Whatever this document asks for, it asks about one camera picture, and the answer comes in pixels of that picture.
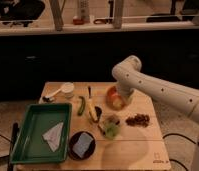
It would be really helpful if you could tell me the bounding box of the yellow-red apple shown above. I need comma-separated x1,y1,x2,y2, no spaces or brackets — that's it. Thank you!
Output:
111,95,125,110

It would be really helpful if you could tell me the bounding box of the green plastic tray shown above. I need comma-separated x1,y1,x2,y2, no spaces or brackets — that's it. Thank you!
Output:
10,103,72,164

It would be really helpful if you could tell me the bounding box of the bunch of dark grapes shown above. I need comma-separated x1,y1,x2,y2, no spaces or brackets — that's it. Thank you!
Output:
125,114,150,127

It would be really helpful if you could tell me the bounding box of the black round plate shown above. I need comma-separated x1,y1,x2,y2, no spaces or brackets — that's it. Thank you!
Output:
69,131,96,160

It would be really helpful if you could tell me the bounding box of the black cable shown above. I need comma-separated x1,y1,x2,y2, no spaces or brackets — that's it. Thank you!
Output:
162,132,198,171

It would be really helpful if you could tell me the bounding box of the red bowl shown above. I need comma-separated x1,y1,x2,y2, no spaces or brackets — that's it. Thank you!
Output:
106,86,132,110

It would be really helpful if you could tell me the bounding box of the yellow banana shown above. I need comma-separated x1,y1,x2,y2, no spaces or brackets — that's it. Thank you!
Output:
88,99,98,122

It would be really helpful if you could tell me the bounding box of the black bar beside tray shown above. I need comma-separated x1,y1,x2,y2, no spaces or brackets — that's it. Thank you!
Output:
7,122,19,171

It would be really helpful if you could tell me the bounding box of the black office chair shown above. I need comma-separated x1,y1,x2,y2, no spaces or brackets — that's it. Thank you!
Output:
0,0,45,27

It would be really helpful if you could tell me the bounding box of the green cucumber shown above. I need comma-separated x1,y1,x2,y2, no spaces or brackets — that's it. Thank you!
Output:
77,96,86,116

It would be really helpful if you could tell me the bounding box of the blue-grey sponge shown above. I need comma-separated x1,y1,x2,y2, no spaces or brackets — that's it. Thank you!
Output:
73,132,93,158

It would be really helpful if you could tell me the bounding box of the grey folded cloth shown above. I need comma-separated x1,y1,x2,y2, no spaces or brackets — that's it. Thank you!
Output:
42,122,64,152

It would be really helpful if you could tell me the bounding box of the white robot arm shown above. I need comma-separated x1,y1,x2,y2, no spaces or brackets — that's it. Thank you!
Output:
112,55,199,171

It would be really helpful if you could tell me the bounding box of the green cup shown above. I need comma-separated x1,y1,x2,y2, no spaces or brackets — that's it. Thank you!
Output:
105,123,119,139

